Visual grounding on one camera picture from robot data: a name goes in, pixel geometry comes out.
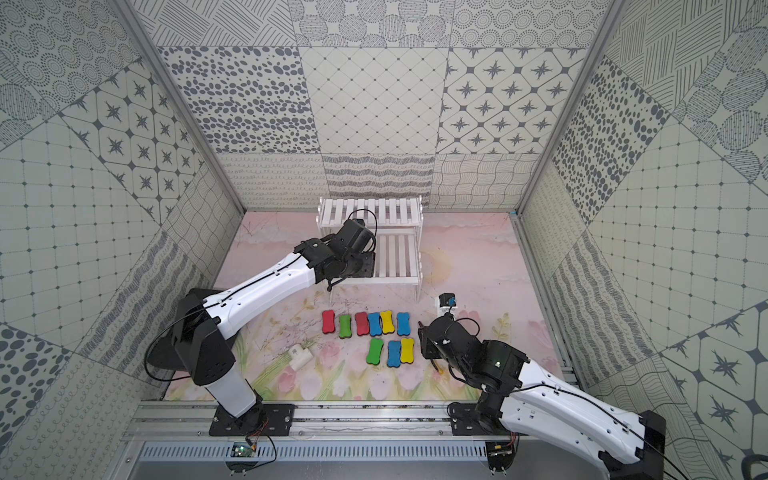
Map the blue eraser shelf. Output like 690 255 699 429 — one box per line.
396 312 411 337
367 312 383 337
387 340 402 368

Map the blue eraser top shelf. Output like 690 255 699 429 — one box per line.
396 312 411 337
367 312 383 337

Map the yellow eraser top shelf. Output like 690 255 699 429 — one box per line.
380 310 395 335

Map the yellow eraser shelf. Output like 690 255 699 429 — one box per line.
380 310 395 335
400 338 415 364

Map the green eraser shelf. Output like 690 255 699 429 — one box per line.
366 338 384 365
339 314 352 339

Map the red eraser top shelf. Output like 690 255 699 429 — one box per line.
354 312 370 336
321 310 336 334

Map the green eraser top shelf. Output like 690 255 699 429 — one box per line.
339 314 352 339

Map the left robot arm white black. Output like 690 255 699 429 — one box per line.
170 219 376 419

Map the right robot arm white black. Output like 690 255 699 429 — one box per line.
418 313 666 479

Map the white wooden slatted shelf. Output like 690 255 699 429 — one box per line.
316 197 424 296

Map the white plastic pipe fitting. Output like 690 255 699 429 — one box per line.
289 344 313 372

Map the green circuit board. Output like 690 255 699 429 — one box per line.
231 442 254 458

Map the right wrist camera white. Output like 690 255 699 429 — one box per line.
437 293 457 316

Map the white vented cable duct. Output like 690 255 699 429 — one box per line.
139 439 486 462

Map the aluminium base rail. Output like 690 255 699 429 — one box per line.
122 400 619 442

